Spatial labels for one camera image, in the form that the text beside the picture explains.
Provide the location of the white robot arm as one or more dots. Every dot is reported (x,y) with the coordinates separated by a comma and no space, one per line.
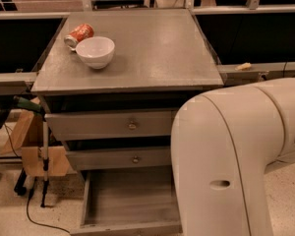
(223,142)

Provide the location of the grey top drawer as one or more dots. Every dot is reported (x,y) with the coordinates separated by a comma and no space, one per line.
(109,125)

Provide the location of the grey drawer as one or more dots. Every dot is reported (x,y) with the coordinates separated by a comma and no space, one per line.
(109,125)
(82,160)
(130,202)

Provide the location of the grey drawer cabinet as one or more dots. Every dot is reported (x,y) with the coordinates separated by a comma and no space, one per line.
(160,61)

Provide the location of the grey middle drawer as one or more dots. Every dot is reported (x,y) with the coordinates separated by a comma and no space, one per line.
(82,160)

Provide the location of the grey bottom drawer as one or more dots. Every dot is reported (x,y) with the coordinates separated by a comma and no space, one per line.
(130,202)

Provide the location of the white ceramic bowl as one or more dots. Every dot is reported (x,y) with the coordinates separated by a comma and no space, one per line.
(96,52)

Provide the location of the orange soda can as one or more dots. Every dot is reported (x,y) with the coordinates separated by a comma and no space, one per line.
(78,34)

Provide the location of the small foam scrap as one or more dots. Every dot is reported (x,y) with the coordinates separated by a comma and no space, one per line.
(244,66)

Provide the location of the brown cardboard box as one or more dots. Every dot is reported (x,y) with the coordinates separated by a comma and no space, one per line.
(27,140)

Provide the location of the tripod stand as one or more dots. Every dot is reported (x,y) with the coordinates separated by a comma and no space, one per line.
(45,157)

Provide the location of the green handled tool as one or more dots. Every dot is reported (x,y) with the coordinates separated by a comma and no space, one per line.
(26,104)

